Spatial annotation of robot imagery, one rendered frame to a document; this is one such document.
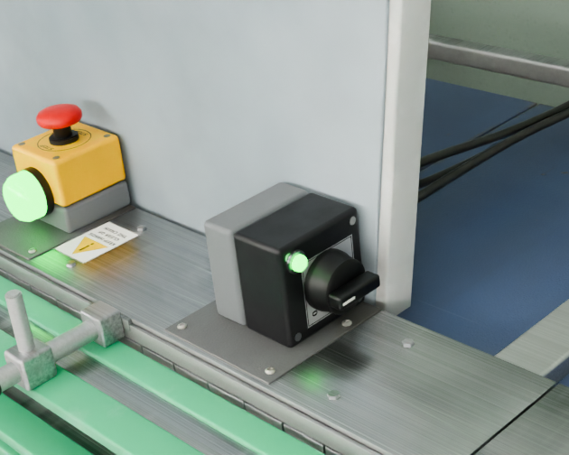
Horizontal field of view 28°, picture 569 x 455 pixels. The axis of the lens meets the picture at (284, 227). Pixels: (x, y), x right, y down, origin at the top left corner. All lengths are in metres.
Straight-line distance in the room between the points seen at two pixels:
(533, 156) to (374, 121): 0.36
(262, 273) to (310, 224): 0.05
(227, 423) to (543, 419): 0.21
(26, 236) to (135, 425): 0.29
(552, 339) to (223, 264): 0.24
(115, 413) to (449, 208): 0.37
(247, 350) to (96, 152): 0.28
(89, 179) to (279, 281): 0.29
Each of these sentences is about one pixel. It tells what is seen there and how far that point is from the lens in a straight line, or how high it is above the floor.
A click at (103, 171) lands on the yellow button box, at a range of 1.01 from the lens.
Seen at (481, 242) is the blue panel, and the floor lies 0.61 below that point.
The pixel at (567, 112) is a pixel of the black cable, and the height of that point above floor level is 0.40.
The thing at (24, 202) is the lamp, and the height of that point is 0.85.
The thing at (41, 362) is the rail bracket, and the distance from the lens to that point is 0.84.
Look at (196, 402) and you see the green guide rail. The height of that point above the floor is 0.90.
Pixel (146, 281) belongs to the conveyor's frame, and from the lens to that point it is 0.91.
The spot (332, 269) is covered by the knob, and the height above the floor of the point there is 0.80.
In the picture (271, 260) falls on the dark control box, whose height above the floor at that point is 0.84.
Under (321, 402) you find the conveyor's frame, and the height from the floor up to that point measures 0.86.
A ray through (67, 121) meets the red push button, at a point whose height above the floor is 0.79.
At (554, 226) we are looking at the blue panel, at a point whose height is 0.55.
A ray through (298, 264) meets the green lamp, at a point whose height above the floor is 0.82.
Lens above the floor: 1.27
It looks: 36 degrees down
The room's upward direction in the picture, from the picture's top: 119 degrees counter-clockwise
